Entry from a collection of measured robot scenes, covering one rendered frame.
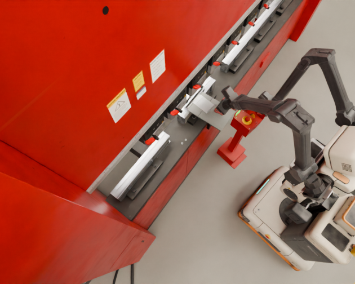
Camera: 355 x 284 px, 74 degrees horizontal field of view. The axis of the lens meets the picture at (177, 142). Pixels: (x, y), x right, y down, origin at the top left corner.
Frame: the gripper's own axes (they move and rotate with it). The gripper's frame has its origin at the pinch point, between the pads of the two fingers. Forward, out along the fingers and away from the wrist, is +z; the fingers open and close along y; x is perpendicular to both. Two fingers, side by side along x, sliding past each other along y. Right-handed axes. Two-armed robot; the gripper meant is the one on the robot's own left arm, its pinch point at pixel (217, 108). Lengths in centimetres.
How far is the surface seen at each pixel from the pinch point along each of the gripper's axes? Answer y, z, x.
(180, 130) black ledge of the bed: 20.4, 21.7, -4.2
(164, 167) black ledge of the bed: 48, 18, 3
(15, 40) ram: 71, -80, -62
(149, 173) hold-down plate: 58, 17, -3
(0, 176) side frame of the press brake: 86, -94, -46
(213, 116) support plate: 4.5, 3.3, 2.6
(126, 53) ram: 49, -61, -52
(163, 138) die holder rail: 35.3, 14.7, -11.2
